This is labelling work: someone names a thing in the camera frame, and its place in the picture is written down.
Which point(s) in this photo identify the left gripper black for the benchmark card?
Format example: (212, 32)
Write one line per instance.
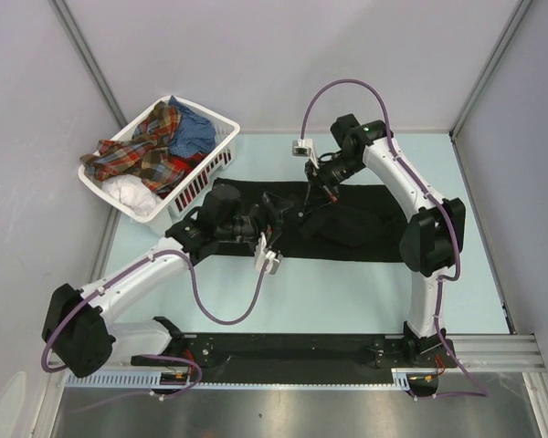
(271, 221)

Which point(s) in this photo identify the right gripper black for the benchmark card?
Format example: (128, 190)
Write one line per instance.
(317, 197)

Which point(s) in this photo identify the black long sleeve shirt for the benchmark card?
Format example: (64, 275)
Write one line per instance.
(366, 225)

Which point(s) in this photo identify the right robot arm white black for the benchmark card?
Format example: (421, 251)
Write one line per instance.
(432, 241)

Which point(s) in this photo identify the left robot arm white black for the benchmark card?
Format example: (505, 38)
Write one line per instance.
(81, 331)

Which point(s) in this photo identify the plaid long sleeve shirt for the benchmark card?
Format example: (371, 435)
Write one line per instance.
(145, 155)

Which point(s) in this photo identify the red shirt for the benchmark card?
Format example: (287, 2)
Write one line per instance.
(186, 165)

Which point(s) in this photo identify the blue shirt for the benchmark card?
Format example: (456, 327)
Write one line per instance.
(195, 133)

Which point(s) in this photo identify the white shirt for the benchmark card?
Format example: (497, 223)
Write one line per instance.
(130, 191)

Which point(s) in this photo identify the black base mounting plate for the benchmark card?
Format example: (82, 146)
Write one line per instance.
(293, 372)

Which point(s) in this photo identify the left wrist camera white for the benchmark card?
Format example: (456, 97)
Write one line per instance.
(266, 259)

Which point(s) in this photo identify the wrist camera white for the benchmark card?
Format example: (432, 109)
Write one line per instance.
(266, 259)
(304, 148)

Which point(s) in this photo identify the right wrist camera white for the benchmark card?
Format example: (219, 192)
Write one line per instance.
(304, 148)

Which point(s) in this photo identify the white slotted cable duct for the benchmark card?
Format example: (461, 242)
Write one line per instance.
(158, 380)

